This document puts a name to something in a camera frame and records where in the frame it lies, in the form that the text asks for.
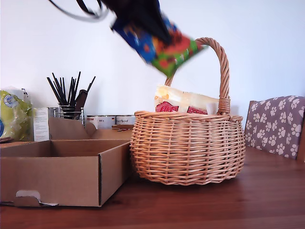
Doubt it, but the red and white egg bag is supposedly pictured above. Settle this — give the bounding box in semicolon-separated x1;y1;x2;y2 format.
153;84;220;115

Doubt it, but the brown cardboard box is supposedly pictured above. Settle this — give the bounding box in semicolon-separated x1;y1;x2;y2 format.
0;116;134;208

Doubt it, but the black thin stick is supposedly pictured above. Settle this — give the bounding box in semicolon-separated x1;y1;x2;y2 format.
52;72;65;105
46;76;61;105
73;70;81;105
68;76;73;105
86;75;97;93

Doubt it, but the white labelled tin can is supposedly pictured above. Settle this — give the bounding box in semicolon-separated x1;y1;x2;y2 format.
115;115;135;126
86;115;115;131

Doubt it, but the white printed carton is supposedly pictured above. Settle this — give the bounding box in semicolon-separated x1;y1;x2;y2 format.
33;107;50;142

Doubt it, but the white paper bag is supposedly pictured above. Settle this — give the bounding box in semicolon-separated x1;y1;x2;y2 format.
6;87;29;98

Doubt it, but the paw print chair cushion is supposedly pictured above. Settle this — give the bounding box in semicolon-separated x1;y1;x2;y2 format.
244;95;305;160

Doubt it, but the green produce bag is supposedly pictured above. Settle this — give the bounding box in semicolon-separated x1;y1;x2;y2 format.
0;89;33;141

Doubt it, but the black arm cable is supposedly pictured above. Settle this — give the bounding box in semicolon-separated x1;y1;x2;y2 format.
76;0;108;15
48;0;102;22

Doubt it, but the brown wooden handle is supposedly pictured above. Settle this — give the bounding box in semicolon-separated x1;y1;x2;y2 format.
75;89;88;119

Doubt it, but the black wire cup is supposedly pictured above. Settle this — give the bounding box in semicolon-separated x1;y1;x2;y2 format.
59;103;77;119

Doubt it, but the woven wicker basket with handle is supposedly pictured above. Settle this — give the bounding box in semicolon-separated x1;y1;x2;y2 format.
128;37;246;186

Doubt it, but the chrome wire rack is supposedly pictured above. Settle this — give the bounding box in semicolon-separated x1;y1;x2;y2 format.
49;106;86;126

